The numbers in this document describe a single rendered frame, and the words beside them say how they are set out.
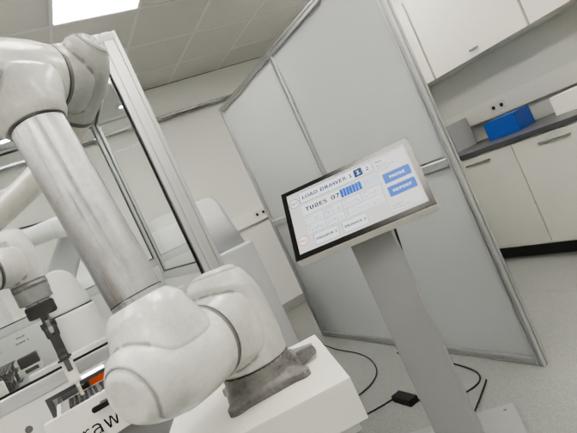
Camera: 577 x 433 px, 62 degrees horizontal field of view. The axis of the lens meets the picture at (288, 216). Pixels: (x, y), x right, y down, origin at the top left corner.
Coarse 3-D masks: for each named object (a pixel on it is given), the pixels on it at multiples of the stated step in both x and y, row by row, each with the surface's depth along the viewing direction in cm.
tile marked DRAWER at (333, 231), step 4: (336, 224) 168; (328, 228) 169; (332, 228) 168; (336, 228) 168; (320, 232) 170; (324, 232) 169; (328, 232) 168; (332, 232) 167; (336, 232) 167; (316, 236) 170; (320, 236) 169; (324, 236) 168; (328, 236) 167; (332, 236) 167; (336, 236) 166; (316, 240) 169; (320, 240) 168; (324, 240) 167; (328, 240) 167; (316, 244) 168
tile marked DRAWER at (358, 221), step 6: (354, 216) 167; (360, 216) 166; (366, 216) 164; (342, 222) 168; (348, 222) 167; (354, 222) 166; (360, 222) 165; (366, 222) 164; (348, 228) 166; (354, 228) 164
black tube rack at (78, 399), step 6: (96, 384) 149; (102, 384) 146; (84, 390) 148; (90, 390) 144; (96, 390) 142; (78, 396) 144; (84, 396) 140; (90, 396) 137; (72, 402) 140; (78, 402) 136
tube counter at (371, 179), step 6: (372, 174) 172; (360, 180) 173; (366, 180) 172; (372, 180) 171; (378, 180) 170; (348, 186) 174; (354, 186) 173; (360, 186) 172; (366, 186) 171; (336, 192) 175; (342, 192) 174; (348, 192) 173; (354, 192) 172; (336, 198) 174
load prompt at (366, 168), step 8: (360, 168) 176; (368, 168) 174; (336, 176) 179; (344, 176) 177; (352, 176) 175; (360, 176) 174; (320, 184) 180; (328, 184) 179; (336, 184) 177; (344, 184) 175; (304, 192) 182; (312, 192) 180; (320, 192) 178; (304, 200) 180
